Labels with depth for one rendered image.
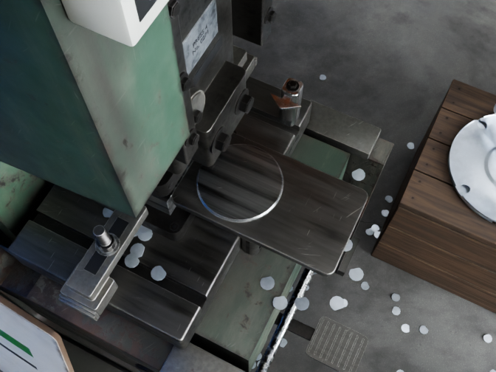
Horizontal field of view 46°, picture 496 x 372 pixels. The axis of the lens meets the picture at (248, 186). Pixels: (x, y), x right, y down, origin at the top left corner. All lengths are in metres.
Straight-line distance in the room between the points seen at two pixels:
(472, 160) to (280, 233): 0.72
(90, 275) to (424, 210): 0.78
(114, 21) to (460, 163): 1.18
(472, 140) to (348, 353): 0.57
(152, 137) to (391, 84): 1.52
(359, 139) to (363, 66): 0.94
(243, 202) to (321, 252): 0.13
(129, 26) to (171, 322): 0.61
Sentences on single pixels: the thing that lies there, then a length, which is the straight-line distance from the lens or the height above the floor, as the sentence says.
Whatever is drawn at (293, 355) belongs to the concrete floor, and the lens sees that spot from 1.56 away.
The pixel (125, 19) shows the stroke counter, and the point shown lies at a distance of 0.29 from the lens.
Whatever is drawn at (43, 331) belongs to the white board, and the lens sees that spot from 1.02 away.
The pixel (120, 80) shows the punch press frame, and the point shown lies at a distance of 0.39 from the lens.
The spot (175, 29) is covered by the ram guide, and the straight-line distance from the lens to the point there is 0.46.
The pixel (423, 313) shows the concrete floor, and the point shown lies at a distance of 1.64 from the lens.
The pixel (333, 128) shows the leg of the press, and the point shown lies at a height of 0.64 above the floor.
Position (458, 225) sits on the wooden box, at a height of 0.35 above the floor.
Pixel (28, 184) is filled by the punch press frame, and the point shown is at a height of 0.73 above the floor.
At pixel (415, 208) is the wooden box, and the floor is 0.35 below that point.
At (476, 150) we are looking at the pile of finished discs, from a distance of 1.44.
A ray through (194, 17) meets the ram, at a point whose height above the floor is 1.10.
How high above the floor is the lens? 1.53
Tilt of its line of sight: 64 degrees down
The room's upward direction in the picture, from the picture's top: straight up
